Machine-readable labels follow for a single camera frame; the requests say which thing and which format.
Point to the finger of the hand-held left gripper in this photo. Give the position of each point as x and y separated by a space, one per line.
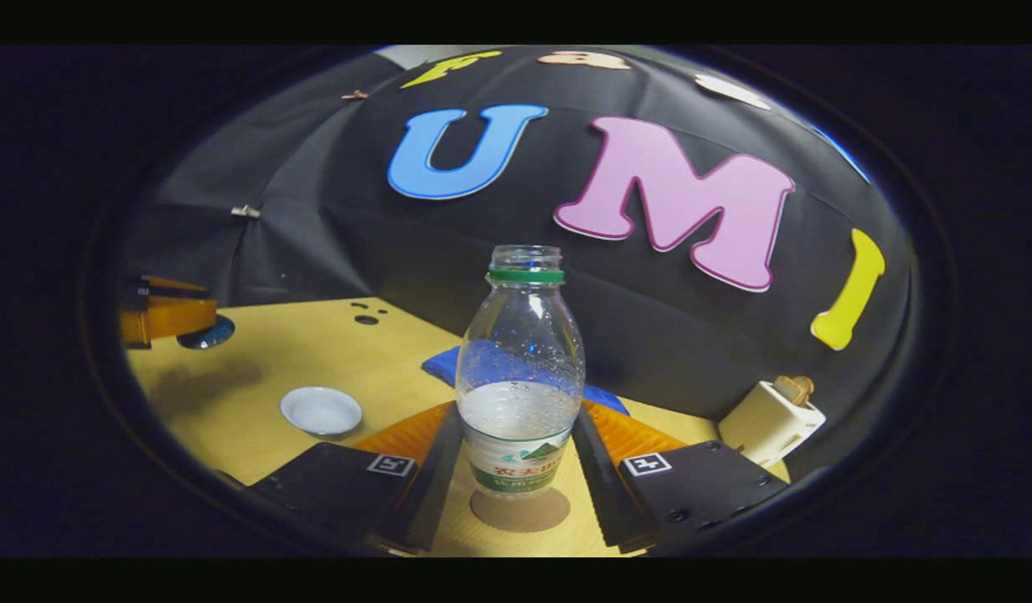
168 318

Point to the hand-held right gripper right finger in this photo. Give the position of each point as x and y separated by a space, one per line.
595 486

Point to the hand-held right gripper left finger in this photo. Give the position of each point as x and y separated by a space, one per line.
436 494

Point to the round brown coaster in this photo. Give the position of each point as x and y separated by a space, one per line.
520 512

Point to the clear plastic water bottle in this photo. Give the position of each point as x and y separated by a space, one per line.
520 368

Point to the white teacup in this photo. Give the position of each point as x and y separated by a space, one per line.
321 410

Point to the blue towel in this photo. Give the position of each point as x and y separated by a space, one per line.
441 366

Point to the small white clip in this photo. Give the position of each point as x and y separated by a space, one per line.
246 211

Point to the black backdrop cloth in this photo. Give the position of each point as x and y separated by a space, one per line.
667 318

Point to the white toaster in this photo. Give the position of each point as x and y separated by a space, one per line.
767 423

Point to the toast slice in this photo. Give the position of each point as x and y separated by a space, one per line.
797 389

